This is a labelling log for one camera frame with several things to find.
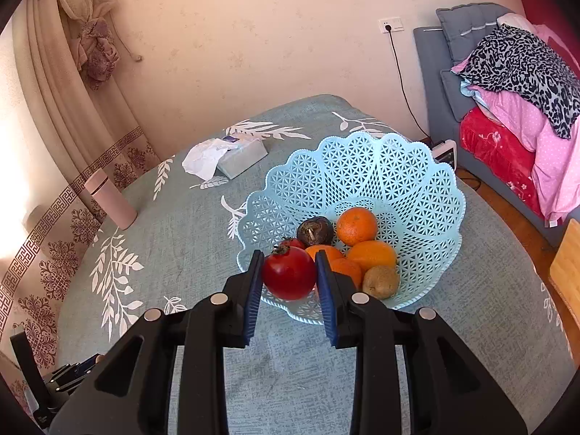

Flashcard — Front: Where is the red cherry tomato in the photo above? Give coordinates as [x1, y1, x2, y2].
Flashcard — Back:
[279, 237, 307, 249]
[261, 245, 318, 301]

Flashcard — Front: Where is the orange tangerine front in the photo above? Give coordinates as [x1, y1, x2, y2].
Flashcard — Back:
[330, 257, 363, 290]

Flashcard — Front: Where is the red floral blanket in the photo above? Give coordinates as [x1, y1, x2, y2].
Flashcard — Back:
[459, 106, 544, 219]

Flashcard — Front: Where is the small smooth orange tangerine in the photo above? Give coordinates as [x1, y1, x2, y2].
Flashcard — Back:
[305, 245, 344, 263]

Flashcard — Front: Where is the rough orange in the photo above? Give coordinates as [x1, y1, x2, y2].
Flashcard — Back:
[335, 207, 378, 247]

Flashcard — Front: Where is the patterned beige curtain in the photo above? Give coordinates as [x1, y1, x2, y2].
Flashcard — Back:
[0, 0, 162, 414]

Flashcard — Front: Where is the teal leaf-print tablecloth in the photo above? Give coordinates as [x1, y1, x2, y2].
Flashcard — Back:
[57, 95, 576, 434]

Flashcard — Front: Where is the leopard print cloth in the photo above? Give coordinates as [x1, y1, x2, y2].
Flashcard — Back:
[459, 25, 579, 140]

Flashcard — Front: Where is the pink thermos bottle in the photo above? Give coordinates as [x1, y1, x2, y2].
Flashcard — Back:
[84, 168, 138, 230]

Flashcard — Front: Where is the white space heater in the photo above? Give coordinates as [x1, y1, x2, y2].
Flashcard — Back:
[432, 140, 458, 171]

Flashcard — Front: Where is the dark passion fruit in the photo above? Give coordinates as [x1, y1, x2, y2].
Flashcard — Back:
[296, 216, 334, 247]

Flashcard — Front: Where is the brown kiwi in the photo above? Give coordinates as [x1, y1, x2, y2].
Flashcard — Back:
[362, 265, 400, 301]

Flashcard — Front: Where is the pink blanket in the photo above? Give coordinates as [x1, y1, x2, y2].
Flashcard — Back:
[451, 13, 579, 228]

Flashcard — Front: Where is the tissue pack with white tissue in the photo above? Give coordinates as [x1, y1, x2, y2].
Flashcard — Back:
[182, 134, 268, 181]

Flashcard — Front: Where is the grey blue sofa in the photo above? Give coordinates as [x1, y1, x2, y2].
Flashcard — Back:
[414, 3, 579, 245]

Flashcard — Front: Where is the white wall socket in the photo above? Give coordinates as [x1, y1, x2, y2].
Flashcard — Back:
[378, 17, 404, 33]

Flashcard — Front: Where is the light blue lace basket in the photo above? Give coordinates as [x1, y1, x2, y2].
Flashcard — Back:
[237, 133, 466, 309]

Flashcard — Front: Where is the large smooth orange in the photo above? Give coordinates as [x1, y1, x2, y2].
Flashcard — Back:
[346, 241, 397, 273]

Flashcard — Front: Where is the black power cable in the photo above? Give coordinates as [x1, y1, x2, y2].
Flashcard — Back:
[384, 26, 432, 142]

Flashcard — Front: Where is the wooden stool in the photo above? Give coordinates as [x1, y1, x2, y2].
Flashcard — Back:
[550, 219, 580, 322]

